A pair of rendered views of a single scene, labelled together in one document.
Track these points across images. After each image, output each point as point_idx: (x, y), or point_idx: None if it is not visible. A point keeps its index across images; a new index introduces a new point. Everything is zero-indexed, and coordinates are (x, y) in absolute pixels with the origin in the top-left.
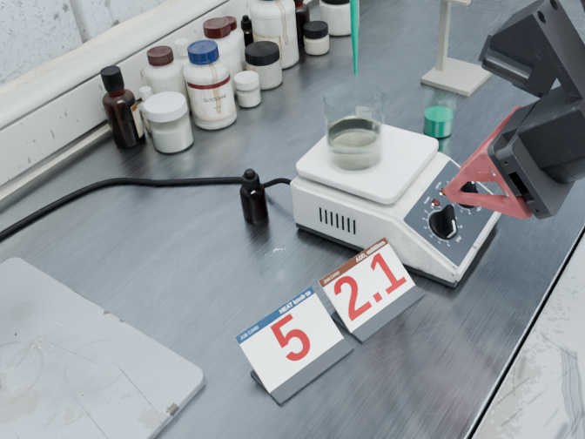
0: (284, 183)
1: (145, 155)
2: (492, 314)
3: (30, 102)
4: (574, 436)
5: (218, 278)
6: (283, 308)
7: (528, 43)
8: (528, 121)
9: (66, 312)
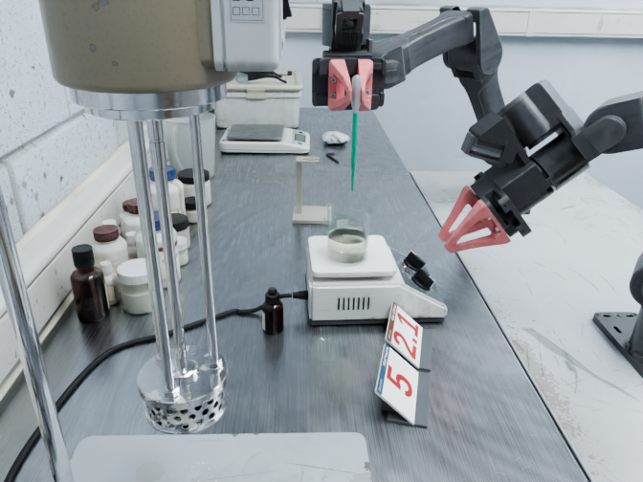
0: (283, 297)
1: (125, 321)
2: (476, 327)
3: None
4: (575, 364)
5: (292, 377)
6: (384, 362)
7: (501, 136)
8: (502, 182)
9: (197, 451)
